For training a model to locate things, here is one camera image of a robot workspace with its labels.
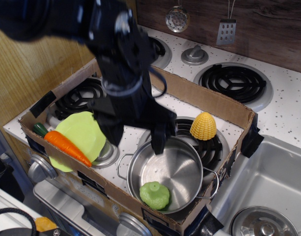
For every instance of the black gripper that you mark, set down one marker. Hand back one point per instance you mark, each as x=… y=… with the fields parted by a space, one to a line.
x=138 y=109

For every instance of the stainless steel pot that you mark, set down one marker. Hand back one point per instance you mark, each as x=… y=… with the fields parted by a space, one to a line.
x=178 y=167

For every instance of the light green toy broccoli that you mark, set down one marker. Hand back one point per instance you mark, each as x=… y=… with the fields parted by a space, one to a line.
x=155 y=195

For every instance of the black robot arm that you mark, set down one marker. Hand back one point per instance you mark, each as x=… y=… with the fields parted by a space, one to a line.
x=123 y=52

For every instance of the front silver stove knob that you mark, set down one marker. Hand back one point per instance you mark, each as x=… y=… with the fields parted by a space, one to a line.
x=108 y=156

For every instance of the silver stove knob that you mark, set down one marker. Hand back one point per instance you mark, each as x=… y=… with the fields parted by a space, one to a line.
x=108 y=156
x=194 y=56

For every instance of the light green plastic plate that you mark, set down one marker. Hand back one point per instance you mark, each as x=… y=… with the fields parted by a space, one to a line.
x=83 y=130

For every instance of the front left black burner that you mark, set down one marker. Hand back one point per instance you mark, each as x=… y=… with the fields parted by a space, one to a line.
x=75 y=101

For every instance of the yellow toy corn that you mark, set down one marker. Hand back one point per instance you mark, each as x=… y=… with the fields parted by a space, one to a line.
x=204 y=127

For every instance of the brown cardboard fence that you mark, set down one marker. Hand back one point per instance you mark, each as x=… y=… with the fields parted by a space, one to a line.
x=192 y=98

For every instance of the front right black burner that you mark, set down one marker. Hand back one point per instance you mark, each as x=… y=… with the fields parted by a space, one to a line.
x=211 y=152

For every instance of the orange toy carrot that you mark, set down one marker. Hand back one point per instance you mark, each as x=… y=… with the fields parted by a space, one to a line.
x=62 y=143

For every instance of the back silver stove knob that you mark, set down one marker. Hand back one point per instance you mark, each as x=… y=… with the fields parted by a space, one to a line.
x=194 y=56

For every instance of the lower silver oven knob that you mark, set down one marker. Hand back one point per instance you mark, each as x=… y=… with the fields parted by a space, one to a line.
x=130 y=226

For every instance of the silver oven knob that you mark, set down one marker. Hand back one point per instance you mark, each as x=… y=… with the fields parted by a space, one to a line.
x=40 y=169
x=130 y=226

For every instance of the left silver oven knob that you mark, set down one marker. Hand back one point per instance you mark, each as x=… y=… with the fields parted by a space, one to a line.
x=40 y=169

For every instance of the hanging silver strainer ladle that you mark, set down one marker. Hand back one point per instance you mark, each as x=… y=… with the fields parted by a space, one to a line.
x=177 y=18

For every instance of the back right black burner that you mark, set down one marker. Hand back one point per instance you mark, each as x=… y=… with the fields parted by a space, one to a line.
x=240 y=82

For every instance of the orange object bottom left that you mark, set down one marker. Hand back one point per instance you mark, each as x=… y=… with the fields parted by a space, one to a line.
x=44 y=224

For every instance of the hanging silver slotted spatula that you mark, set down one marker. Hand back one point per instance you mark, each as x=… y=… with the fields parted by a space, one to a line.
x=227 y=27

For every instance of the grey toy sink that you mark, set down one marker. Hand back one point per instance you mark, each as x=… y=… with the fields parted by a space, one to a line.
x=271 y=178

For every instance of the silver sink drain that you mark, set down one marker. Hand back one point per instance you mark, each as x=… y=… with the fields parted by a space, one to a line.
x=261 y=221

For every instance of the grey oven door handle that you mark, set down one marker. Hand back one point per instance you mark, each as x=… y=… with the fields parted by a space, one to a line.
x=75 y=211

